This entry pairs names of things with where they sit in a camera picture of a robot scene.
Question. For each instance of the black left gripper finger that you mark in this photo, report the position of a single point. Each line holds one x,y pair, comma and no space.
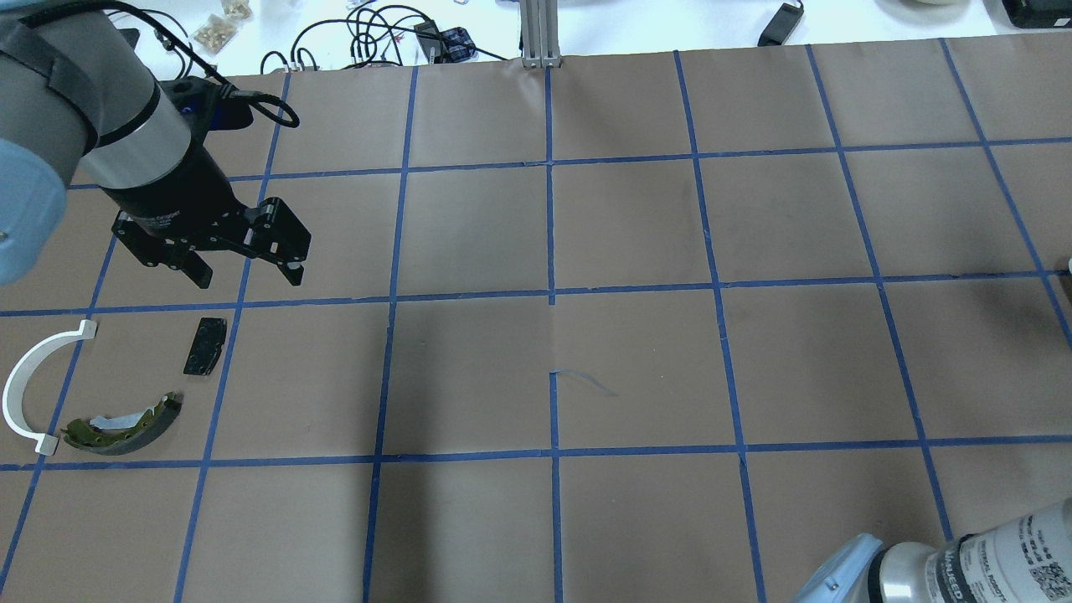
197,271
293,271

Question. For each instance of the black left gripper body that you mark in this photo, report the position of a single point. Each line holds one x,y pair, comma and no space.
174,194

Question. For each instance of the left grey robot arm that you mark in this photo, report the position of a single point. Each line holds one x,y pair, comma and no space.
75,95

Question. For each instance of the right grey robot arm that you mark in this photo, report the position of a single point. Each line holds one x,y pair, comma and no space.
1025,560

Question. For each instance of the dark grey brake pad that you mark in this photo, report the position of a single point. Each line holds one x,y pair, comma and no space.
207,346

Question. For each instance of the bag of small parts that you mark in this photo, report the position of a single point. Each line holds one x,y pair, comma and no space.
221,27

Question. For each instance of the olive green brake shoe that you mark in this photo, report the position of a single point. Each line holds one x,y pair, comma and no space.
121,435

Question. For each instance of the black power adapter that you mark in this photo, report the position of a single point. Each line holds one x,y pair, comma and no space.
782,24

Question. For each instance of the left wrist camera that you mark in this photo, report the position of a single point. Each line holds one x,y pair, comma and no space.
202,105

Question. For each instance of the white curved plastic bracket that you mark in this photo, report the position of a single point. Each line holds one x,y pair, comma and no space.
22,373

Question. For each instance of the aluminium frame post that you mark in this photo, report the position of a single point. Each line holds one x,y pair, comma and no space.
540,47

